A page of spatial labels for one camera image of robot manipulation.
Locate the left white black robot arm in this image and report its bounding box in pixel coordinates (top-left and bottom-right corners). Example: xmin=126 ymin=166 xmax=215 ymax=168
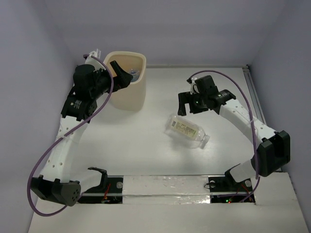
xmin=27 ymin=60 xmax=133 ymax=206

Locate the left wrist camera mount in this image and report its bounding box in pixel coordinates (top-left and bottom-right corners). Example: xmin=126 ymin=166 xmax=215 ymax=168
xmin=83 ymin=49 xmax=102 ymax=63

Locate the cream plastic waste bin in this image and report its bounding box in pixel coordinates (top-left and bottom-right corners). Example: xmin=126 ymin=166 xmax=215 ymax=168
xmin=104 ymin=51 xmax=146 ymax=112

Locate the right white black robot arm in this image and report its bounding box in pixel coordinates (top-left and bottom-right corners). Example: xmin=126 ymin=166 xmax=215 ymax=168
xmin=177 ymin=75 xmax=291 ymax=190

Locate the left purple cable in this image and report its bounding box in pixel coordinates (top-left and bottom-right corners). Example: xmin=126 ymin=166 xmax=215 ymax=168
xmin=27 ymin=54 xmax=114 ymax=216

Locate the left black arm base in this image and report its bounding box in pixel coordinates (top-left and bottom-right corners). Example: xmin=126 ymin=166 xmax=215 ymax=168
xmin=77 ymin=167 xmax=124 ymax=204

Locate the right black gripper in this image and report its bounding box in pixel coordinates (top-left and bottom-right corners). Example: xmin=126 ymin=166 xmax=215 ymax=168
xmin=178 ymin=90 xmax=208 ymax=116

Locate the blue label bottle blue cap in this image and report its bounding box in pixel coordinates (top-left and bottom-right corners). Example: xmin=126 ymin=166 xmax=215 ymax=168
xmin=127 ymin=68 xmax=140 ymax=82

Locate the shiny tape strip front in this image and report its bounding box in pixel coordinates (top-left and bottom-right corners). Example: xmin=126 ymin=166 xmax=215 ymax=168
xmin=122 ymin=175 xmax=210 ymax=205

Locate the aluminium rail right edge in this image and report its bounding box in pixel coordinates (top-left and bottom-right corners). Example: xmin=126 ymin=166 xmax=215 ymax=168
xmin=242 ymin=65 xmax=266 ymax=124

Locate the large clear square bottle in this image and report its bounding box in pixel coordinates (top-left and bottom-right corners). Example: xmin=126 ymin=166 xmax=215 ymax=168
xmin=164 ymin=114 xmax=210 ymax=149

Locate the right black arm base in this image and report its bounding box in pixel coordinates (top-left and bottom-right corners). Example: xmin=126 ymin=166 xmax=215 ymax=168
xmin=203 ymin=169 xmax=256 ymax=204

